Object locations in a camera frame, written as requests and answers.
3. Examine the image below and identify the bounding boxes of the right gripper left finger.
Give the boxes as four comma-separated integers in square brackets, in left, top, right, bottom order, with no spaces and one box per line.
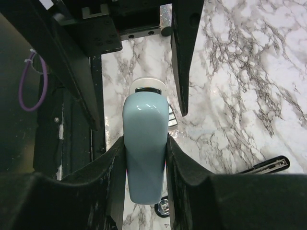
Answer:
[0,138,125,230]

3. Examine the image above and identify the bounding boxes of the black stapler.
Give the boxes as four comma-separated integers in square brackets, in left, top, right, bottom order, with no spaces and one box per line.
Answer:
[238,156,290,174]

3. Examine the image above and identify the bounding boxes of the light blue stapler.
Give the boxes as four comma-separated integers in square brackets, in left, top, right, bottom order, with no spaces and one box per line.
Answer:
[122,77,169,205]

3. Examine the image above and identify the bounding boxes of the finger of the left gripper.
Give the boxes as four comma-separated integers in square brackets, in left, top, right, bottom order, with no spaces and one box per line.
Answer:
[171,0,204,116]
[14,0,100,130]

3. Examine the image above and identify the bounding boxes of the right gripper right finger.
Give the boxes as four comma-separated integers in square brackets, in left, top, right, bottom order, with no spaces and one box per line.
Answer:
[166,137,307,230]

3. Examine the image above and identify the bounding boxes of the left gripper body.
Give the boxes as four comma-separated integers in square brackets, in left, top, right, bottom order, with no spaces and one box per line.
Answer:
[52,0,172,54]

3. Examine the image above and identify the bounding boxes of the glitter tube with black cap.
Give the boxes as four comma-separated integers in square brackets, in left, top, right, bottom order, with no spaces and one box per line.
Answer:
[160,3,172,37]

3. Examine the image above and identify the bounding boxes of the staple tray with staples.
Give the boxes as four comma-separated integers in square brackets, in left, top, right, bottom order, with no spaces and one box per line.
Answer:
[168,103,178,131]

